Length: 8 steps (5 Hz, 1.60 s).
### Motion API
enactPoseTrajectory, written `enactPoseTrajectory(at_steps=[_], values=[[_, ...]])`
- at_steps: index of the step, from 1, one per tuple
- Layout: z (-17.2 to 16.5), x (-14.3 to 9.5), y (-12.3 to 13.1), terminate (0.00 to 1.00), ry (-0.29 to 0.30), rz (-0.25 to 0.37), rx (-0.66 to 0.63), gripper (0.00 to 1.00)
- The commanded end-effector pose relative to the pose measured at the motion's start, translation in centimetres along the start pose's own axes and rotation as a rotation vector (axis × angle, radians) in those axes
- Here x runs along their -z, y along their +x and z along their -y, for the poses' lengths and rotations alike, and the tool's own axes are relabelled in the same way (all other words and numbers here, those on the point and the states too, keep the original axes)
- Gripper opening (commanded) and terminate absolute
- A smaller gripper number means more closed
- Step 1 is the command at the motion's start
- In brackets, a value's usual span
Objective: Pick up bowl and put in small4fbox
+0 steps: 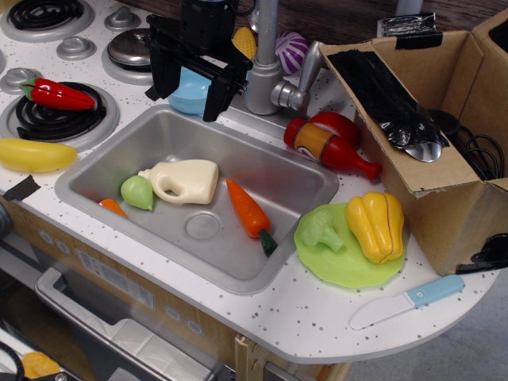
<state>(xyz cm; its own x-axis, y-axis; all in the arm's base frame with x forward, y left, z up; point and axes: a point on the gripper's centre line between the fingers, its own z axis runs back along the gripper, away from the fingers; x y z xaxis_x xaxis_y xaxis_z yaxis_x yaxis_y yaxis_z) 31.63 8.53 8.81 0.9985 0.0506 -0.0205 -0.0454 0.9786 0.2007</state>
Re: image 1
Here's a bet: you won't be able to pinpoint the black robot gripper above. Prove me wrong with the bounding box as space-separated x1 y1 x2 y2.
145 1 252 122

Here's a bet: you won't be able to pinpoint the light blue plastic bowl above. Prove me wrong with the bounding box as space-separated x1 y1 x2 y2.
167 67 211 116

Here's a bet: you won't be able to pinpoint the yellow toy corn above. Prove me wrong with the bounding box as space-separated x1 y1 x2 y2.
233 27 257 60

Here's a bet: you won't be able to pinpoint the silver pot lid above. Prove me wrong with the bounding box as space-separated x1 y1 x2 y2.
107 28 150 68

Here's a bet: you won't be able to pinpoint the silver toy faucet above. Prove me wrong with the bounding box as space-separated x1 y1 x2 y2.
221 1 324 137

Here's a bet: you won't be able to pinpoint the grey stove knob top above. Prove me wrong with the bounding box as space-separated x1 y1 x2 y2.
104 6 141 32

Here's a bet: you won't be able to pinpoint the grey stove knob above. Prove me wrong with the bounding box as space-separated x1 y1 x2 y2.
104 6 141 32
1 67 41 95
56 36 96 61

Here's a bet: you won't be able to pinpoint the purple white striped ball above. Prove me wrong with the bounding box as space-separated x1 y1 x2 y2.
275 31 308 76

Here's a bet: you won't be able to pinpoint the cream toy detergent jug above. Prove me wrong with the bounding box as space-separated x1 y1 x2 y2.
137 160 219 205

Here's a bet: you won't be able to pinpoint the grey stove knob middle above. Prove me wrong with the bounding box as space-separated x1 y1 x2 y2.
56 36 96 61

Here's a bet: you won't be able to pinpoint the light green toy pear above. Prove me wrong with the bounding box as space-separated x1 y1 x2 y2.
120 175 154 210

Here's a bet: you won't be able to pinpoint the stainless steel sink basin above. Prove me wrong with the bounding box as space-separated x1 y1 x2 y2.
55 105 339 294

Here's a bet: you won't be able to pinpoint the red toy ketchup bottle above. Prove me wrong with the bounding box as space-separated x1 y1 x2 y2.
283 118 382 180

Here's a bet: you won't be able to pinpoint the red toy chili pepper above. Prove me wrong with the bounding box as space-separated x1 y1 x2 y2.
19 77 96 111

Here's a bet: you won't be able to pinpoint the small orange toy piece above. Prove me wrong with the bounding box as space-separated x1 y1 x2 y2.
98 198 129 219

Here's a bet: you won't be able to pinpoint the orange toy carrot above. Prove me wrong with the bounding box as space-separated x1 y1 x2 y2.
226 179 278 257

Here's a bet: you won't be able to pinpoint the back left stove burner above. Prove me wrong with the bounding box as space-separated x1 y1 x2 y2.
1 0 94 43

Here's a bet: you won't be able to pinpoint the stove burner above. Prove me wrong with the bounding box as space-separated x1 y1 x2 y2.
1 0 94 43
1 83 120 152

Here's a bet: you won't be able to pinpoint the front left stove burner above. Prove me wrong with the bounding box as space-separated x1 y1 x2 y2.
1 83 120 152

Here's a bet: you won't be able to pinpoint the grey stove knob left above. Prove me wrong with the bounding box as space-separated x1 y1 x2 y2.
1 67 41 95

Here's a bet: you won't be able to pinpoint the yellow toy banana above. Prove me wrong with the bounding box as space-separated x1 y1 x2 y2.
1 138 78 173

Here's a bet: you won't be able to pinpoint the green toy broccoli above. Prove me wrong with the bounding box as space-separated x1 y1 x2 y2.
299 209 344 252

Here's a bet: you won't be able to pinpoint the black tape piece counter edge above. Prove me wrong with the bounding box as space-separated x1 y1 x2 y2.
3 175 40 201

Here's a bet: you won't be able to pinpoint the light green plastic plate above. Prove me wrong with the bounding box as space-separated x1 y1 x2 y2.
294 203 404 289

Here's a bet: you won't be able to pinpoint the yellow toy bell pepper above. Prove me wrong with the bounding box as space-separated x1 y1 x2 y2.
344 192 405 264

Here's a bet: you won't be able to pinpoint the cardboard box with black tape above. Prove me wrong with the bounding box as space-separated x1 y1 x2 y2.
318 30 508 277

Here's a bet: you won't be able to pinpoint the metal spoon in box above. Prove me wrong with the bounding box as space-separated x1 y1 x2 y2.
404 142 443 163

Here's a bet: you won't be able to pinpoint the yellow object bottom left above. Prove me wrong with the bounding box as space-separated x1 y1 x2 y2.
21 352 60 379

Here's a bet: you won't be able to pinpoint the grey oven door handle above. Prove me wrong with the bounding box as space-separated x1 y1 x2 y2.
35 267 234 380

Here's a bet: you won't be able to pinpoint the black cables in box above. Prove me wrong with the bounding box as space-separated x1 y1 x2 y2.
428 109 506 180

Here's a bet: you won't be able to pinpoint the toy knife blue handle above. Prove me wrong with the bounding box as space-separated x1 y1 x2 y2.
349 275 465 330

